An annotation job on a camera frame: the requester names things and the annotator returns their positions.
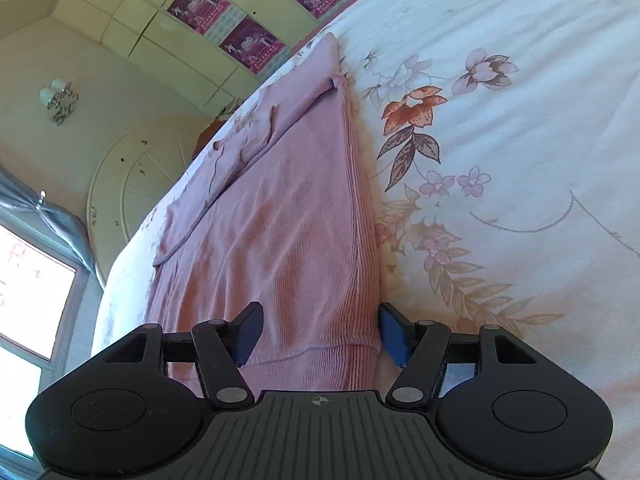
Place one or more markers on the cream round headboard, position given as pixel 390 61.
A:
pixel 140 185

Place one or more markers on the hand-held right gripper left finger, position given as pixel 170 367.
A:
pixel 247 332

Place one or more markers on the curtain tieback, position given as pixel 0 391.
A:
pixel 40 200

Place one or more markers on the blue curtain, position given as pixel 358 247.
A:
pixel 60 225

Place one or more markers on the orange striped pillow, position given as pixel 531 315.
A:
pixel 206 137

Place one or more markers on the pink sweater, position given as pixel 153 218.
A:
pixel 300 235

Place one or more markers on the cream wardrobe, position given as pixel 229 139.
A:
pixel 150 20

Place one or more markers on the wall lamp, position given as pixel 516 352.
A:
pixel 60 100

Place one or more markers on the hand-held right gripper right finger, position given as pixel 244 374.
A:
pixel 392 335

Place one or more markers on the window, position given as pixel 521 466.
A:
pixel 30 300

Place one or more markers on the white floral bedsheet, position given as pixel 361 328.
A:
pixel 525 135

